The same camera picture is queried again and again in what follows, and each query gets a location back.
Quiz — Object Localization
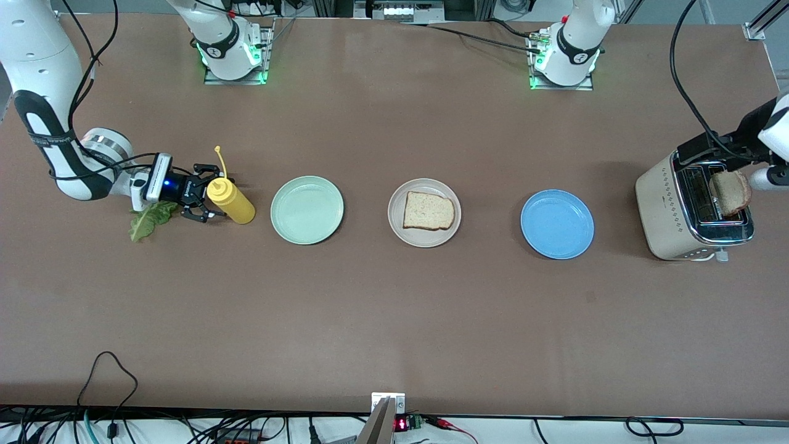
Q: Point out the yellow mustard squeeze bottle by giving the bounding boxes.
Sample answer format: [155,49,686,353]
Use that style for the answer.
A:
[206,146,256,225]

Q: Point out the brown bread slice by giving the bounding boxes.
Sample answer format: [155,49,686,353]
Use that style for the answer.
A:
[403,191,457,232]
[709,171,753,217]

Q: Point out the green lettuce leaf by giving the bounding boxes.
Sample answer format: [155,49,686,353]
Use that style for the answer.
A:
[128,200,181,242]

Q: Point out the mint green plate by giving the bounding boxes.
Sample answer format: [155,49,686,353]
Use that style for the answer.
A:
[270,176,345,245]

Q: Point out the blue plate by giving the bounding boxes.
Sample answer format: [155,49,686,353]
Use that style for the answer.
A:
[520,189,595,260]

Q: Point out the beige plate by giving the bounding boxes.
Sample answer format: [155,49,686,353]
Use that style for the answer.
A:
[387,178,462,249]

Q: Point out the beige chrome toaster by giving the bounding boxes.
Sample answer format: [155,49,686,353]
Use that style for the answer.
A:
[635,147,756,263]

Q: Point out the power unit white lights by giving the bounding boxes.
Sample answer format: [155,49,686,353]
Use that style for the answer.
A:
[353,0,446,25]

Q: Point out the red clip leads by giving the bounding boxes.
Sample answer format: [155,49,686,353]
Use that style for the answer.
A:
[425,416,480,444]

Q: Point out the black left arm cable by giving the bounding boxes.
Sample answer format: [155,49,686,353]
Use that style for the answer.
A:
[669,0,779,164]

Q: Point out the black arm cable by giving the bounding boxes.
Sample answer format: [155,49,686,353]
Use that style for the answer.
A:
[669,0,779,164]
[49,0,193,183]

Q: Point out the aluminium frame corner bracket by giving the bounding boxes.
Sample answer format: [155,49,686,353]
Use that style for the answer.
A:
[742,0,789,42]

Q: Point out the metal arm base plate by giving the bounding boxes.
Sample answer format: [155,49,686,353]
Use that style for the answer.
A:
[530,34,595,92]
[203,17,275,86]

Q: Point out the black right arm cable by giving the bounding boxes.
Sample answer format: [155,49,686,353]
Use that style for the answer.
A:
[49,0,193,183]

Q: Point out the thin black cable loop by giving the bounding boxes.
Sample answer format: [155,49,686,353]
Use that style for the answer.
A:
[76,351,139,440]

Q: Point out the black cable across table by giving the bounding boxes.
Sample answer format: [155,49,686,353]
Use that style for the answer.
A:
[399,22,543,53]

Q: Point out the small metal bracket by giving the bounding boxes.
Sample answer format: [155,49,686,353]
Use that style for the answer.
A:
[371,392,407,415]

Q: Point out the grey camera mount beam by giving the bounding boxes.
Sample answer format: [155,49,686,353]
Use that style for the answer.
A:
[356,397,396,444]

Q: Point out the black coiled cable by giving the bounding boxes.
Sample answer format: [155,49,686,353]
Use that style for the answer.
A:
[624,417,685,438]

